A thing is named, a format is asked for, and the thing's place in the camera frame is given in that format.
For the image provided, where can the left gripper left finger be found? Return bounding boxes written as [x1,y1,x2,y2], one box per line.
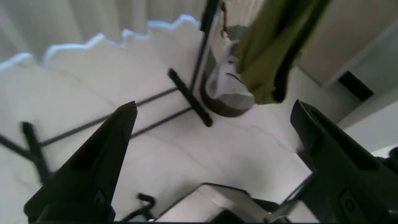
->
[24,101,138,223]

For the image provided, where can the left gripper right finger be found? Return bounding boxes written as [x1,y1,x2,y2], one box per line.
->
[290,100,398,224]

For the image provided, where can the green printed shirt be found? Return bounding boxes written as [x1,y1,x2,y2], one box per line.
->
[235,0,332,105]

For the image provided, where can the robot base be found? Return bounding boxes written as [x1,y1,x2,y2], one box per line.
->
[155,182,318,224]

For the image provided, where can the white laundry basket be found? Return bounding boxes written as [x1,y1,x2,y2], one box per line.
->
[198,24,256,118]

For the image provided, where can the black clothes rack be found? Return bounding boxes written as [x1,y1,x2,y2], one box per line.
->
[0,0,221,185]

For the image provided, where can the pale grey shorts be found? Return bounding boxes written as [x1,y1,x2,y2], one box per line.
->
[205,29,256,110]

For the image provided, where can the white curtain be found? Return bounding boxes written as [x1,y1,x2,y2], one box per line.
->
[0,0,268,63]

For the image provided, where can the black cable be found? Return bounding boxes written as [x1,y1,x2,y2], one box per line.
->
[119,192,156,223]

